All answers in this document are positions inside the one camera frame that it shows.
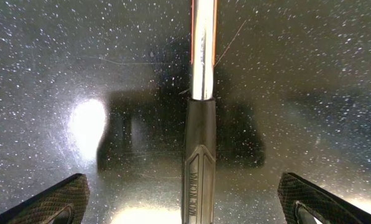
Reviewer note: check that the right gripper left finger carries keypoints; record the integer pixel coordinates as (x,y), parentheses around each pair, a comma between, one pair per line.
(57,202)

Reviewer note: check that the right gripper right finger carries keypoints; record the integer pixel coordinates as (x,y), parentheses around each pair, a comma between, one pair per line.
(312,199)

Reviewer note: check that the hammer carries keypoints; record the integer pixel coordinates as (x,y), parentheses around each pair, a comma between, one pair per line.
(200,140)

